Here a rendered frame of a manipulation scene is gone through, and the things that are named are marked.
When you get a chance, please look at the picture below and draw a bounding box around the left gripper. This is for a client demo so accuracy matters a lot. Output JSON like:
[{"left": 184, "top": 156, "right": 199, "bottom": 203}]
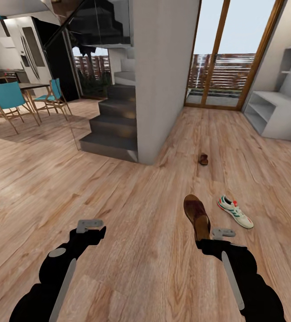
[{"left": 69, "top": 226, "right": 106, "bottom": 252}]

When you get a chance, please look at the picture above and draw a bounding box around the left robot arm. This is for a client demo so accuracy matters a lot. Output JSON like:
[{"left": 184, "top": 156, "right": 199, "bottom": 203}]
[{"left": 9, "top": 219, "right": 106, "bottom": 322}]

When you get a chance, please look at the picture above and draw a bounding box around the sandal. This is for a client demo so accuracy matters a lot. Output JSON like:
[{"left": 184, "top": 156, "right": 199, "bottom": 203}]
[
  {"left": 184, "top": 194, "right": 211, "bottom": 241},
  {"left": 200, "top": 153, "right": 208, "bottom": 166}
]

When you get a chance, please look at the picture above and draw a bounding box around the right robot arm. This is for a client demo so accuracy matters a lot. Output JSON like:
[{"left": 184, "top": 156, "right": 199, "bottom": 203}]
[{"left": 195, "top": 227, "right": 286, "bottom": 322}]

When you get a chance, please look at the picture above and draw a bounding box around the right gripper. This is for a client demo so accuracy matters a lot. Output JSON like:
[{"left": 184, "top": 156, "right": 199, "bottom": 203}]
[{"left": 195, "top": 239, "right": 231, "bottom": 260}]

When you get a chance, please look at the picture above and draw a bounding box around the gym shoe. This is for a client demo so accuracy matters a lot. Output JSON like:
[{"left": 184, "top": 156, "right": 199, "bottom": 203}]
[{"left": 218, "top": 195, "right": 253, "bottom": 229}]

